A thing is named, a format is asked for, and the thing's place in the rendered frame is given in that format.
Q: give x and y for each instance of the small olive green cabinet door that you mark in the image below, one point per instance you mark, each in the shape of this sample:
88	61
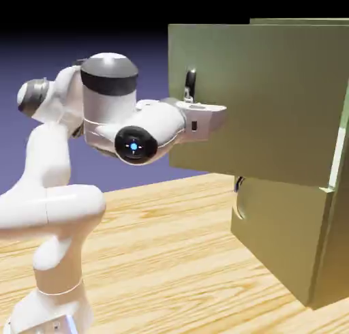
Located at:
278	235

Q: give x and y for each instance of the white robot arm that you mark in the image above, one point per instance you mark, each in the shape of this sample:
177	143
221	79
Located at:
109	107

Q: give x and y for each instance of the large olive green cabinet door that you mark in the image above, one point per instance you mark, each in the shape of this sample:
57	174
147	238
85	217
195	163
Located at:
267	88

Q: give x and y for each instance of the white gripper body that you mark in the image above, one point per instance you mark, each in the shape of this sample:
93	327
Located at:
216	115

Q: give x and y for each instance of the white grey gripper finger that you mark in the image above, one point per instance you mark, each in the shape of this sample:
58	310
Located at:
188	96

